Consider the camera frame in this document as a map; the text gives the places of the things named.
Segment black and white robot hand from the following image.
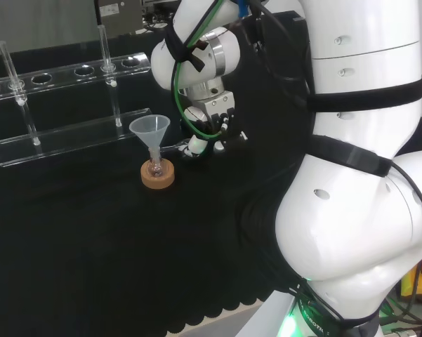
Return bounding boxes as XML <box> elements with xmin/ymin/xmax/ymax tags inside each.
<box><xmin>177</xmin><ymin>89</ymin><xmax>249</xmax><ymax>164</ymax></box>

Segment green cable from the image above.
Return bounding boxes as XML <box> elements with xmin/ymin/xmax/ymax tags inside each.
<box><xmin>171</xmin><ymin>0</ymin><xmax>229</xmax><ymax>140</ymax></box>

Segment grey equipment box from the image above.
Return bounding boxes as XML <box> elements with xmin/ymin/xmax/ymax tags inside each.
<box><xmin>93</xmin><ymin>0</ymin><xmax>144</xmax><ymax>37</ymax></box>

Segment clear acrylic funnel stand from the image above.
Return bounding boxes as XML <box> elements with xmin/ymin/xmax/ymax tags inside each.
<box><xmin>0</xmin><ymin>24</ymin><xmax>154</xmax><ymax>168</ymax></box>

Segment translucent plastic funnel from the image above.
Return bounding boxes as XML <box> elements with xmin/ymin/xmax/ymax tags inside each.
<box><xmin>128</xmin><ymin>114</ymin><xmax>171</xmax><ymax>152</ymax></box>

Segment small round-bottom glass flask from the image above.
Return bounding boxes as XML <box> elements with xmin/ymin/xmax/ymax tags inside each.
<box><xmin>147</xmin><ymin>147</ymin><xmax>164</xmax><ymax>178</ymax></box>

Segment yellow stop button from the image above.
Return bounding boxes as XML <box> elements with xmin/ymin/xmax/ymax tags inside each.
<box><xmin>400</xmin><ymin>261</ymin><xmax>422</xmax><ymax>299</ymax></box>

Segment black cable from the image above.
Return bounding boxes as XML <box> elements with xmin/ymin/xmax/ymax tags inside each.
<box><xmin>247</xmin><ymin>0</ymin><xmax>422</xmax><ymax>326</ymax></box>

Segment cork ring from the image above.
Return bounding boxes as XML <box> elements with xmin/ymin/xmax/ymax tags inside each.
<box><xmin>140</xmin><ymin>158</ymin><xmax>176</xmax><ymax>190</ymax></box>

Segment black bench cloth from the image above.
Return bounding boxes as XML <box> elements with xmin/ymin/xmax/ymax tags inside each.
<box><xmin>0</xmin><ymin>9</ymin><xmax>422</xmax><ymax>337</ymax></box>

